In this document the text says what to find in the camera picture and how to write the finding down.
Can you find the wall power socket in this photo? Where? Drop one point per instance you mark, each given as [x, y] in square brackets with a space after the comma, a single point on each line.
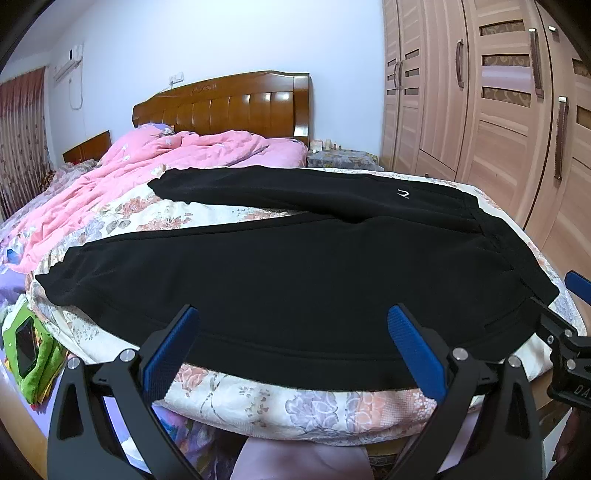
[176, 78]

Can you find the pink duvet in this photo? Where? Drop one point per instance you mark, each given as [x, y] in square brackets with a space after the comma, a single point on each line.
[135, 159]

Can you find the white wall air conditioner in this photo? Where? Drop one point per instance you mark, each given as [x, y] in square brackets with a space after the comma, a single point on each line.
[67, 62]

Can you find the black smartphone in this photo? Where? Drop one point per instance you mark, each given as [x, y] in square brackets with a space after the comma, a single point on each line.
[26, 346]

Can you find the brown patterned curtain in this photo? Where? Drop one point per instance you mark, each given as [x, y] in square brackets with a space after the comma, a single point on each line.
[24, 155]

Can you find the black pants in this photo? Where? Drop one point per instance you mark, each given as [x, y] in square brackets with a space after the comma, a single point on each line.
[301, 300]

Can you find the floral covered nightstand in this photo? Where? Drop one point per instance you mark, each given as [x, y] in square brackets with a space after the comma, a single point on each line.
[344, 159]

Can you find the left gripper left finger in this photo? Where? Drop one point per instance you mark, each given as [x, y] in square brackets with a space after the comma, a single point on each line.
[82, 442]

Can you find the light wooden wardrobe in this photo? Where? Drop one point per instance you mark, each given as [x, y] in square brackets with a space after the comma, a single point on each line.
[493, 94]

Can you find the brown wooden headboard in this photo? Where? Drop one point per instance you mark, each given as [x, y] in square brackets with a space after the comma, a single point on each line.
[271, 104]

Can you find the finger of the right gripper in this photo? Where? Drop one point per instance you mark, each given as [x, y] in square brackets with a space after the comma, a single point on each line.
[556, 332]
[578, 285]

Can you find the green package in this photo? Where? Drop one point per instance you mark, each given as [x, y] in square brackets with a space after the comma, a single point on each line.
[37, 385]

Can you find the floral cream quilt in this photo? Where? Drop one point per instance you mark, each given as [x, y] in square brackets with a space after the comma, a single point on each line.
[248, 407]

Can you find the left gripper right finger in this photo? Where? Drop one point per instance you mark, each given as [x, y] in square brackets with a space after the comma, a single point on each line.
[506, 441]

